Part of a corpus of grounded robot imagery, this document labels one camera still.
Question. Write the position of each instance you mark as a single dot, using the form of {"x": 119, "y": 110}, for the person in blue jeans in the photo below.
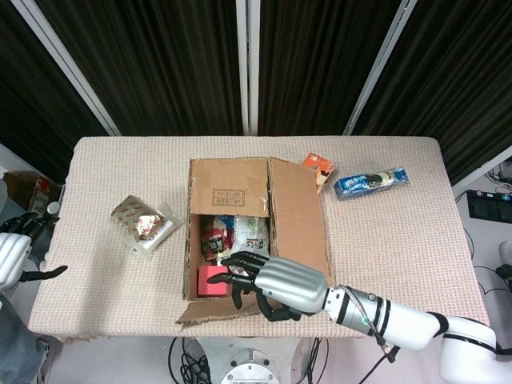
{"x": 16, "y": 344}

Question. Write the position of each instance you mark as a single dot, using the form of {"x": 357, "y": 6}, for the blue Oreo cookie pack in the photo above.
{"x": 360, "y": 186}

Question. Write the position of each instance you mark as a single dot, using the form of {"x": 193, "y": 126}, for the black ribbed screen panel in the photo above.
{"x": 160, "y": 60}
{"x": 460, "y": 80}
{"x": 24, "y": 100}
{"x": 320, "y": 60}

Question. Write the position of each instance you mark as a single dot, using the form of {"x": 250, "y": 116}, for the beige woven tablecloth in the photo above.
{"x": 380, "y": 260}

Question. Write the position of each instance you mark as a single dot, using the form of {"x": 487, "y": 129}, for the orange biscuit box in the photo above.
{"x": 318, "y": 166}

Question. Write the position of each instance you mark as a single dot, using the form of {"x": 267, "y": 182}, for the grey round robot base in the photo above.
{"x": 250, "y": 368}

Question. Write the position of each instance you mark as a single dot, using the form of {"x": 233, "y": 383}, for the white metal frame post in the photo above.
{"x": 480, "y": 168}
{"x": 76, "y": 68}
{"x": 248, "y": 60}
{"x": 380, "y": 68}

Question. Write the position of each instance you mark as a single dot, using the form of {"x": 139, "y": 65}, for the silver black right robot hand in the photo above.
{"x": 292, "y": 284}

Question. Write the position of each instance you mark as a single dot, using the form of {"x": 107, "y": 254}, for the white green snack bag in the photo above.
{"x": 250, "y": 236}

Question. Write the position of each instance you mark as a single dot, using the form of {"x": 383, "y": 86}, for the gold foil snack bag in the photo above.
{"x": 136, "y": 218}

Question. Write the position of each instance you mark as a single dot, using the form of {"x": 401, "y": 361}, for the brown cardboard shipping box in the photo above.
{"x": 296, "y": 224}

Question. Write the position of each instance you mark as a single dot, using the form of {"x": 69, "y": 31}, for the red cube box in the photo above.
{"x": 212, "y": 286}

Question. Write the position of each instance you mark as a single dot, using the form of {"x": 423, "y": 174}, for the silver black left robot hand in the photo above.
{"x": 14, "y": 256}

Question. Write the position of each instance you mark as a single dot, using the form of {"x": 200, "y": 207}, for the brown carton on floor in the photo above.
{"x": 22, "y": 188}

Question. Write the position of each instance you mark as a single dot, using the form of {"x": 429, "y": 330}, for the red dark snack packet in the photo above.
{"x": 214, "y": 244}

